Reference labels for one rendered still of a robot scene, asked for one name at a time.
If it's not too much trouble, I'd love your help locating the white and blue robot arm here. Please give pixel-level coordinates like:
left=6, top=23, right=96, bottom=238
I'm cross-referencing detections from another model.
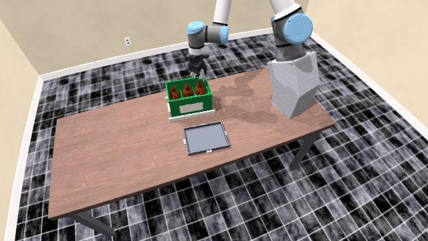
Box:
left=187, top=0, right=313, bottom=62

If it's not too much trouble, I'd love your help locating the green bottle crate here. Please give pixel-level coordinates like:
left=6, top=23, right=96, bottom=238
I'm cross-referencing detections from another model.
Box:
left=165, top=77, right=212, bottom=117

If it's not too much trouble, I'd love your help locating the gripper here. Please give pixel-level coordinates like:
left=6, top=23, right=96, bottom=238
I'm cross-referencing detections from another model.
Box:
left=188, top=54, right=207, bottom=82

